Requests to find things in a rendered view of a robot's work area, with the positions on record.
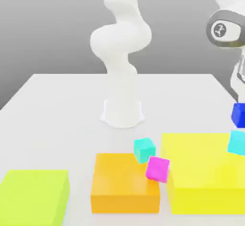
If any large lime box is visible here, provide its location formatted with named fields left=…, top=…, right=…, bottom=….
left=0, top=169, right=70, bottom=226

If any small cyan cube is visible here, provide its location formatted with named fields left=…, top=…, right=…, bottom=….
left=227, top=130, right=245, bottom=157

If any large orange box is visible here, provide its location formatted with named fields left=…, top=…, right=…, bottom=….
left=90, top=153, right=161, bottom=215

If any small magenta cube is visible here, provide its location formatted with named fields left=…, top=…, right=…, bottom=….
left=145, top=156, right=170, bottom=184

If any small turquoise cube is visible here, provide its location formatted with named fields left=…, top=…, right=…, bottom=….
left=133, top=137, right=157, bottom=165

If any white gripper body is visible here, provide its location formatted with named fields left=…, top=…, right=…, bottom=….
left=230, top=62, right=245, bottom=104

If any small blue cube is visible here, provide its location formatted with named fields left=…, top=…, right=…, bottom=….
left=231, top=102, right=245, bottom=129

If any large yellow box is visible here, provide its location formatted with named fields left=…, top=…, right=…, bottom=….
left=160, top=133, right=245, bottom=215

